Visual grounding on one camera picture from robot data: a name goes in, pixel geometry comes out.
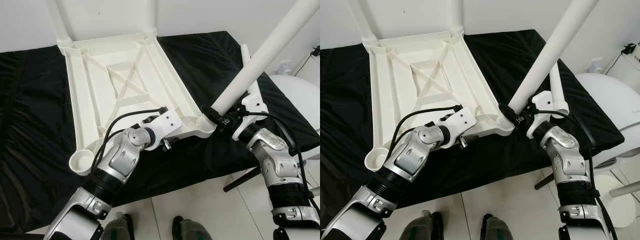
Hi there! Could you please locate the grey metal rod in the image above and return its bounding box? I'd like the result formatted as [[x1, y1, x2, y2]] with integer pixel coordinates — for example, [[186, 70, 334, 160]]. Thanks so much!
[[609, 181, 640, 198]]

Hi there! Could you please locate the grey robot left foot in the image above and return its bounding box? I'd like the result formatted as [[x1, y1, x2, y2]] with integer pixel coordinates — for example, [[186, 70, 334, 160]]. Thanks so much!
[[102, 212, 134, 240], [400, 210, 443, 240]]

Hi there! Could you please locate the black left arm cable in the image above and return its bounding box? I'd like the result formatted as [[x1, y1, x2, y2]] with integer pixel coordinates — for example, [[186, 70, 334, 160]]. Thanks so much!
[[387, 104, 463, 168], [92, 107, 169, 173]]

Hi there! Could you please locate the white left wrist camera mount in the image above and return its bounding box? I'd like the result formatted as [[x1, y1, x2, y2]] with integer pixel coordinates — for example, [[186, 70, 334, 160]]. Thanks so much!
[[442, 107, 478, 149], [147, 111, 184, 151]]

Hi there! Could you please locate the grey robot foot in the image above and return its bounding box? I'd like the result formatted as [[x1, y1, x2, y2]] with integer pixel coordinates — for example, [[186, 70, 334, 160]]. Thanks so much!
[[400, 210, 443, 240], [102, 212, 134, 240], [480, 214, 516, 240], [172, 216, 213, 240]]

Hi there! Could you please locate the thin black power cable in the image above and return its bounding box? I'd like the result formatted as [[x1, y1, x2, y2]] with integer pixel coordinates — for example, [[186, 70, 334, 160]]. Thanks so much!
[[292, 52, 315, 76], [602, 50, 626, 75]]

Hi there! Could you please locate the white plastic table top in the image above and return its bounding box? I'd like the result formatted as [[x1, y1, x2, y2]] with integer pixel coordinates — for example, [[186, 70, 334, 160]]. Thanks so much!
[[57, 32, 218, 176], [364, 31, 516, 173]]

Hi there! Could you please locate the black table cloth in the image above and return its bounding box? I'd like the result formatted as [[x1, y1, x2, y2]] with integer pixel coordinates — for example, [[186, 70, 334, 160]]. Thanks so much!
[[320, 29, 626, 221], [0, 31, 321, 233]]

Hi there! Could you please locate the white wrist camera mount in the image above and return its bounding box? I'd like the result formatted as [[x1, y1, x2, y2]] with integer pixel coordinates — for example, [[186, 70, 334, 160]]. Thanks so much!
[[442, 107, 478, 149], [232, 94, 269, 141], [147, 111, 184, 151], [526, 91, 554, 139]]

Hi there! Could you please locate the black table frame bar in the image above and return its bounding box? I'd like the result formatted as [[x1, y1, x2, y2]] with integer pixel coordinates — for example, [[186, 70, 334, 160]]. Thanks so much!
[[534, 172, 556, 191], [223, 167, 261, 193]]

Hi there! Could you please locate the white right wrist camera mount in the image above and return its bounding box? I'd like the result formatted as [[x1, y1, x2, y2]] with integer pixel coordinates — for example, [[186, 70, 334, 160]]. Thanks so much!
[[526, 91, 554, 139], [232, 94, 269, 141]]

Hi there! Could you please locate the white dome-shaped appliance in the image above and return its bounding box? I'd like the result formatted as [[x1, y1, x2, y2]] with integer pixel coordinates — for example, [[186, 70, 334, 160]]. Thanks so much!
[[270, 75, 321, 157], [575, 72, 640, 169]]

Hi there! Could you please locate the white round base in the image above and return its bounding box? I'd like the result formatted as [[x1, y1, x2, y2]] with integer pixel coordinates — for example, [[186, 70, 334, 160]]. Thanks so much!
[[597, 172, 639, 228]]

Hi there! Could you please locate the grey robot right foot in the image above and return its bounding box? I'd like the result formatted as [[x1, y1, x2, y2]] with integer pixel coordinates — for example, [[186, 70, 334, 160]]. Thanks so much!
[[172, 216, 213, 240], [480, 214, 516, 240]]

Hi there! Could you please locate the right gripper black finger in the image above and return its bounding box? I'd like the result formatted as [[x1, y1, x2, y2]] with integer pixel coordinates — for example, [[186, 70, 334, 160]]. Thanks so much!
[[498, 103, 519, 124], [201, 106, 224, 126]]

